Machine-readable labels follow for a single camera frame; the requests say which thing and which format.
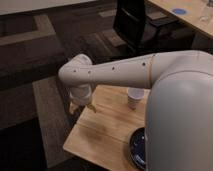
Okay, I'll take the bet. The blue round coaster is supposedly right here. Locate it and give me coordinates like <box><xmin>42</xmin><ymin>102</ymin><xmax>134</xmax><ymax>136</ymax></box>
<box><xmin>172</xmin><ymin>8</ymin><xmax>187</xmax><ymax>15</ymax></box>

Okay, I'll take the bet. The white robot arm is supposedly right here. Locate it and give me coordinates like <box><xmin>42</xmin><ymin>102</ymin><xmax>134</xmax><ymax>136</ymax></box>
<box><xmin>58</xmin><ymin>50</ymin><xmax>213</xmax><ymax>171</ymax></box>

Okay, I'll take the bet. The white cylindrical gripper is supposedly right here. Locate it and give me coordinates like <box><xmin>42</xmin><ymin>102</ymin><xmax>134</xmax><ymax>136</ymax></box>
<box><xmin>69</xmin><ymin>84</ymin><xmax>97</xmax><ymax>114</ymax></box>

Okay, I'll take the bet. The white paper cup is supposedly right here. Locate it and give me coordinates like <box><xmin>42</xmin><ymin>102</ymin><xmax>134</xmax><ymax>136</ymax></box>
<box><xmin>127</xmin><ymin>87</ymin><xmax>144</xmax><ymax>110</ymax></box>

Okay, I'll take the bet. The dark blue ceramic bowl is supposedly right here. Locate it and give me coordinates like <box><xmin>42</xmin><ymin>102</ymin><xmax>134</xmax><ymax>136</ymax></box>
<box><xmin>129</xmin><ymin>127</ymin><xmax>146</xmax><ymax>171</ymax></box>

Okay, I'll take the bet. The clear drinking glass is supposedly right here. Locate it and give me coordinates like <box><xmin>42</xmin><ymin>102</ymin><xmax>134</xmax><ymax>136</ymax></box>
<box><xmin>199</xmin><ymin>14</ymin><xmax>209</xmax><ymax>22</ymax></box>

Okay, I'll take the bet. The black office chair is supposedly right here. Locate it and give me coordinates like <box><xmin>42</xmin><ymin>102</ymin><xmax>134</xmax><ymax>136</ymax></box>
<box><xmin>113</xmin><ymin>0</ymin><xmax>176</xmax><ymax>53</ymax></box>

